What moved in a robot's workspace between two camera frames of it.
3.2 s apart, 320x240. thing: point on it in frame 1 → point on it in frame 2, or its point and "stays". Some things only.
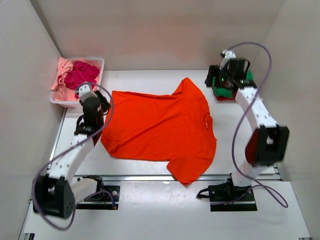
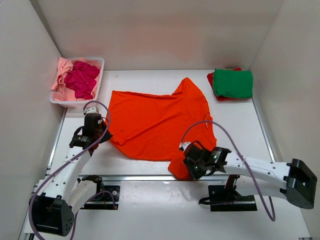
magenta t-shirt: (80, 73) stays
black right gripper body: (224, 77) → (197, 166)
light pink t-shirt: (61, 91) stays
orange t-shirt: (175, 128) stays
